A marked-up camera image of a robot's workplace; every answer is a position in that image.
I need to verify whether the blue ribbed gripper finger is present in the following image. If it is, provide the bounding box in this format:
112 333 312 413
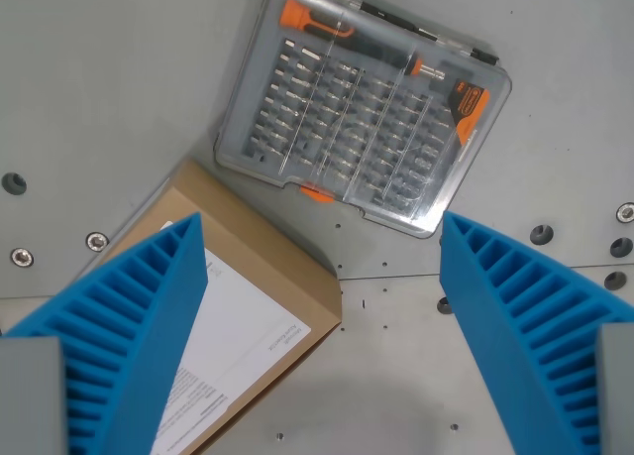
439 211 634 455
0 211 209 455

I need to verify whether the white paper label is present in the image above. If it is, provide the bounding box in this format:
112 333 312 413
150 219 313 455

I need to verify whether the brown cardboard box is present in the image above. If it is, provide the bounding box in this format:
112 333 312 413
96 158 344 455

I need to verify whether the orange and black brand sticker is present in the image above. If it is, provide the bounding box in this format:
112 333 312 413
447 77 491 147

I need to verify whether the orange case latch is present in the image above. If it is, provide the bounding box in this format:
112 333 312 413
299 183 335 203

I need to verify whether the clear screwdriver bit set case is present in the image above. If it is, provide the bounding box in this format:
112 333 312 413
213 0 514 240

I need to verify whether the orange and black screwdriver handle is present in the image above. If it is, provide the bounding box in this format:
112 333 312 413
278 0 448 81

